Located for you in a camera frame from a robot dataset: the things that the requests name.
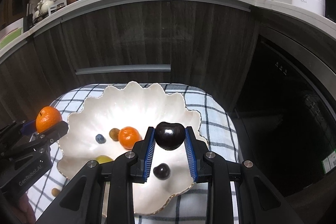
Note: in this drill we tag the person's left hand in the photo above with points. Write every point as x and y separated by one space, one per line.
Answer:
23 210

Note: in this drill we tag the white rice cooker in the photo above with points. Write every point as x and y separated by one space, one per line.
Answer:
315 6

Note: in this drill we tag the blueberry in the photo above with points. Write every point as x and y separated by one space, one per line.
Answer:
100 139

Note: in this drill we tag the white scalloped ceramic bowl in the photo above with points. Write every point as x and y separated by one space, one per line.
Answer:
139 108

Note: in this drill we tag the white teapot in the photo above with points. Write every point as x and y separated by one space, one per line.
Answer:
43 6

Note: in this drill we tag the brown longan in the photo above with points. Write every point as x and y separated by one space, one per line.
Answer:
55 192
114 132

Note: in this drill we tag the green apple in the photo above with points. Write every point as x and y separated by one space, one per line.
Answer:
103 159

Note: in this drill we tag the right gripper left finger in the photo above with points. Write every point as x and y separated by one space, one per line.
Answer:
81 201

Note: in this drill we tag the dark cherry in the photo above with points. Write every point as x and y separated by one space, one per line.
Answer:
169 136
162 171

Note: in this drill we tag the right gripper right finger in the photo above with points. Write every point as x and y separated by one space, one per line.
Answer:
234 187

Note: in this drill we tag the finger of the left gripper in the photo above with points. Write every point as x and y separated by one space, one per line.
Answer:
29 128
45 139

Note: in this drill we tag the orange mandarin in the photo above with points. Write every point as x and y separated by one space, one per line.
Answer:
47 117
128 136

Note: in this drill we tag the built-in black dishwasher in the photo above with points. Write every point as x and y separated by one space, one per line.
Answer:
285 124

